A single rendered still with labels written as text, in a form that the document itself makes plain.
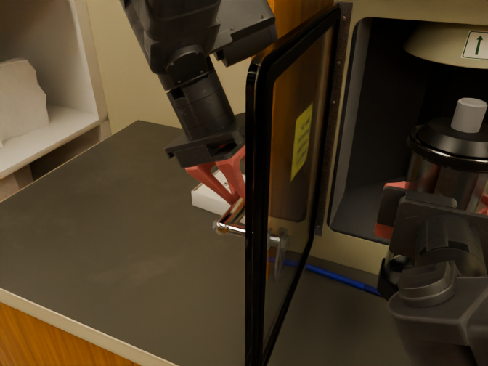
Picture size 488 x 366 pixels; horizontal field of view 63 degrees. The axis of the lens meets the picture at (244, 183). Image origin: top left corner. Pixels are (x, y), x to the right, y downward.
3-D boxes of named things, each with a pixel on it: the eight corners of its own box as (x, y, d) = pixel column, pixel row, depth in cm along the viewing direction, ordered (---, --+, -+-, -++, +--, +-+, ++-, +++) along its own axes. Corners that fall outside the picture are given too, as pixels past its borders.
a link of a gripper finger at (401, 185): (389, 157, 49) (383, 193, 41) (453, 168, 46) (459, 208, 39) (379, 205, 52) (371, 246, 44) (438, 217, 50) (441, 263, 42)
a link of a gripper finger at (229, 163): (233, 193, 52) (203, 128, 49) (281, 186, 48) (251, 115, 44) (206, 223, 47) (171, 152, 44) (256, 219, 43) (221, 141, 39)
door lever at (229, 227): (284, 210, 48) (286, 191, 47) (257, 254, 40) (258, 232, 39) (243, 200, 50) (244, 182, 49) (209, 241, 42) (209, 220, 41)
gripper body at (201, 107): (199, 139, 50) (173, 83, 47) (269, 122, 44) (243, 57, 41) (168, 163, 45) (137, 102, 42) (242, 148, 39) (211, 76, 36)
